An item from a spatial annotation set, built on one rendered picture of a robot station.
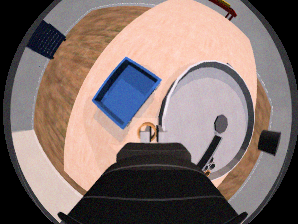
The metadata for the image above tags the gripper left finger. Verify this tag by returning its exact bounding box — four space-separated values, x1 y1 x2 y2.
140 125 152 143

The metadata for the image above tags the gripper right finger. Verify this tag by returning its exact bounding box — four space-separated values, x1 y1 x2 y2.
156 125 168 143

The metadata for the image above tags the blue plastic crate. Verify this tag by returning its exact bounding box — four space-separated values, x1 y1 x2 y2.
91 57 162 130

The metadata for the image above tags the bronze ring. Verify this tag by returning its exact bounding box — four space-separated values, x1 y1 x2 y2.
204 170 211 177
137 122 157 141

